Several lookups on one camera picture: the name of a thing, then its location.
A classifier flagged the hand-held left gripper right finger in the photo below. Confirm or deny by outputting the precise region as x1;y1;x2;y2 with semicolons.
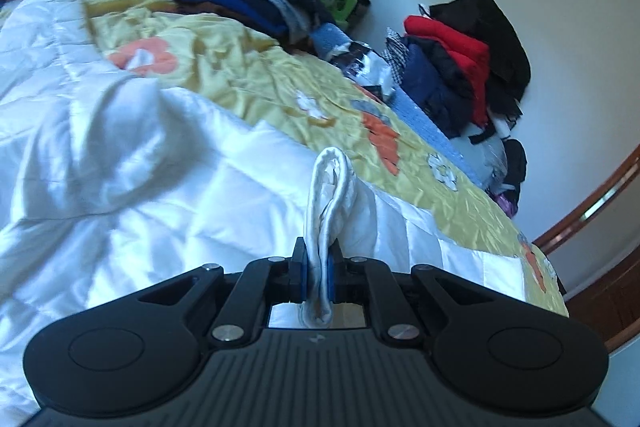
327;241;502;349

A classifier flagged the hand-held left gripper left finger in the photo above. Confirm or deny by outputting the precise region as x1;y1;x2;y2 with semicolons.
134;237;308;349

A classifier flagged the white sock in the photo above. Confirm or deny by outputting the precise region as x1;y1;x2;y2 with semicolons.
298;147;362;330

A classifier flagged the blue knitted bed cover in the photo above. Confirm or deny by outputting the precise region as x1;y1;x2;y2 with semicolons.
394;91;482;180

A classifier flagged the white and yellow quilt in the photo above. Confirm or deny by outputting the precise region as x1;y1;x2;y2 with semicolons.
0;0;571;413

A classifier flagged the light blue bag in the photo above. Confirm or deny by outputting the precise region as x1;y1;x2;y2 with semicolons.
469;136;509;188

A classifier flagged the black and white plastic bag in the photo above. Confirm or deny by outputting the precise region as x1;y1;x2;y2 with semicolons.
330;41;402;102

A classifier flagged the navy garment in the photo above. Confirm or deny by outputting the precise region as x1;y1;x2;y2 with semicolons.
399;36;477;138

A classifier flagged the black and white checked cloth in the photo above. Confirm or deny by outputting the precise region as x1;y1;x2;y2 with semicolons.
382;27;412;84

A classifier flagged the red garment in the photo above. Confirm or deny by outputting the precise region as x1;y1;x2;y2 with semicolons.
403;14;492;124

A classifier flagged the black garment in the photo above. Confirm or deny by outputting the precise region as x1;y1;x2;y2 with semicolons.
429;0;532;100

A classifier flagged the wooden door frame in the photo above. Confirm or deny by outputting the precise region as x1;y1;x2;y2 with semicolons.
531;147;640;354

